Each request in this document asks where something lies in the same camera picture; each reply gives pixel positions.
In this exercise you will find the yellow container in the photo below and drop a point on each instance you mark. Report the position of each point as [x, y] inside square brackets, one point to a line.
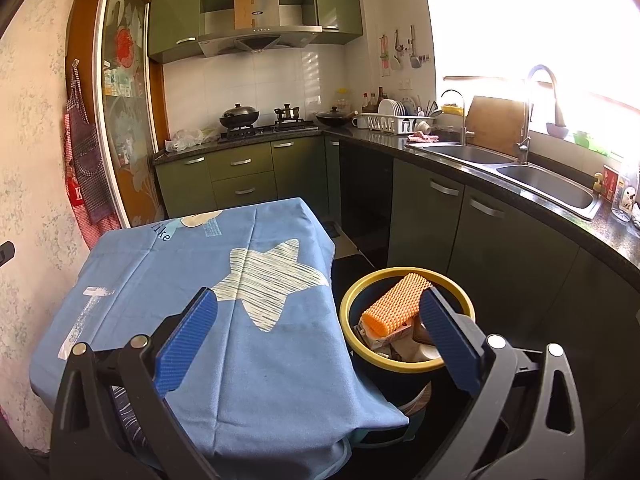
[452, 109]

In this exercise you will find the green stove base cabinet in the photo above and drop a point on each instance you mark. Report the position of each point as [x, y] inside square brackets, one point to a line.
[295, 170]

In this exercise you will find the wooden cutting board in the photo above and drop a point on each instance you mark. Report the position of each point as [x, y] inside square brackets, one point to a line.
[495, 125]

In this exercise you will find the small steel faucet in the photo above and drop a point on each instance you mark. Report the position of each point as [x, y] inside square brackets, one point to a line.
[464, 125]

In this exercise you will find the yellow lid jar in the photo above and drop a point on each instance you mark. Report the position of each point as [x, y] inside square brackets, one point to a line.
[342, 100]

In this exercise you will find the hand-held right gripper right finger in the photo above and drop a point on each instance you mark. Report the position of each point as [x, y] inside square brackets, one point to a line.
[450, 342]

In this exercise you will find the glass jar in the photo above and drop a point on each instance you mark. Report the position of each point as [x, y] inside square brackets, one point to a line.
[627, 195]

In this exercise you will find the striped cloth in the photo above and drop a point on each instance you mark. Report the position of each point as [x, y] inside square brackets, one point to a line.
[127, 420]

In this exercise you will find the green drawer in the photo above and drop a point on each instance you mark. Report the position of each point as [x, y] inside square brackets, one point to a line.
[245, 185]
[240, 156]

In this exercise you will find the grey hanging spatula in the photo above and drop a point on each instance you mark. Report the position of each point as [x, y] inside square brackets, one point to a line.
[416, 60]

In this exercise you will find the clear plastic bag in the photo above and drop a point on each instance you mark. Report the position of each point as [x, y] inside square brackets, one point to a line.
[187, 140]

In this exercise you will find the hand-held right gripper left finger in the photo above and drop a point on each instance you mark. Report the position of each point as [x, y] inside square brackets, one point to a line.
[185, 342]

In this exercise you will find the steel range hood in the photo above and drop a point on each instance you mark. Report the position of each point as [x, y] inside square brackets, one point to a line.
[260, 35]

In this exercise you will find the gas stove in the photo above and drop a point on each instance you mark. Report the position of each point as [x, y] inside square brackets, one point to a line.
[270, 130]

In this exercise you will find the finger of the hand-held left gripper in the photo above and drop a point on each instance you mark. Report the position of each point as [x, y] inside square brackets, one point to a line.
[6, 253]

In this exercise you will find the dark floor mat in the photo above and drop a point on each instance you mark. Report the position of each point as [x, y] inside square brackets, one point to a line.
[331, 231]

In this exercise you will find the beige carton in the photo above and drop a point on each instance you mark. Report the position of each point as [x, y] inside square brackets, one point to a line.
[387, 340]

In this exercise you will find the white plates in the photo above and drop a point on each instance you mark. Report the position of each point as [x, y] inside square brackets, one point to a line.
[387, 107]

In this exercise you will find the white mug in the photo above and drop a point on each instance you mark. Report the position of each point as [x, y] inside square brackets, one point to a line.
[360, 122]

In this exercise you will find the tall steel faucet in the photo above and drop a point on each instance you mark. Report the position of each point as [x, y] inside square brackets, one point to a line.
[525, 130]

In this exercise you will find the yellow rim trash bin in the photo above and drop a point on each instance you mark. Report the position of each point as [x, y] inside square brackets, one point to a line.
[390, 385]

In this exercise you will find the red white package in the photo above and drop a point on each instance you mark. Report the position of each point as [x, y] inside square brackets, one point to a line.
[612, 185]

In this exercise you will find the wall chopstick holder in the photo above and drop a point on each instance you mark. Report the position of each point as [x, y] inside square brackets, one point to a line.
[383, 55]

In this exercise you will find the red checkered apron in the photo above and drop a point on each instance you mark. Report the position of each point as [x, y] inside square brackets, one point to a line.
[90, 160]

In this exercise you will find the dark sauce bottle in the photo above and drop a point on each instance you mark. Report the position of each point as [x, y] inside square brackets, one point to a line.
[381, 99]

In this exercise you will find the steel sink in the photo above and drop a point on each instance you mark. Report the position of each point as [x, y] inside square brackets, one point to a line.
[545, 185]

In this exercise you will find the dark green counter cabinet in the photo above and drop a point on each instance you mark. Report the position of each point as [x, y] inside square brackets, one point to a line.
[500, 260]

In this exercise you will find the black frying pan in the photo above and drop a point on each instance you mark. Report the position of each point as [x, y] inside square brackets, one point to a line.
[335, 119]

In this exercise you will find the red checked apron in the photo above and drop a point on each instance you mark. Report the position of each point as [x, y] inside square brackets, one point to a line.
[75, 192]

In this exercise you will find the pink cloth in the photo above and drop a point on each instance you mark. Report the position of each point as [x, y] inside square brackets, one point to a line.
[422, 137]

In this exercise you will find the green upper cabinet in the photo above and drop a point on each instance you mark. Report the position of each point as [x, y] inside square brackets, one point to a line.
[175, 20]
[337, 5]

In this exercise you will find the glass sliding door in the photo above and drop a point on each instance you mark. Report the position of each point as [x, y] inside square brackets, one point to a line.
[125, 110]

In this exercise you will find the cardboard piece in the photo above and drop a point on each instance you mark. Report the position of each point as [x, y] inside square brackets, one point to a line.
[245, 10]

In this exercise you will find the purple bowl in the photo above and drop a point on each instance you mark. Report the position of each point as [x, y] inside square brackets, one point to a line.
[557, 131]

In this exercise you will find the blue tablecloth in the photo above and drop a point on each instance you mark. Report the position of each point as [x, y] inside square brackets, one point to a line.
[200, 240]

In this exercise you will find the white dish rack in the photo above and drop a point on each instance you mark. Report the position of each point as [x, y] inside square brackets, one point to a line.
[390, 124]

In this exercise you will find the black wok with lid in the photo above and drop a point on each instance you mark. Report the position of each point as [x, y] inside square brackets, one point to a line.
[240, 116]

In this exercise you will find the white hanging spatula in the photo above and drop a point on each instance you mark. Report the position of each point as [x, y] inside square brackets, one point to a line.
[396, 62]

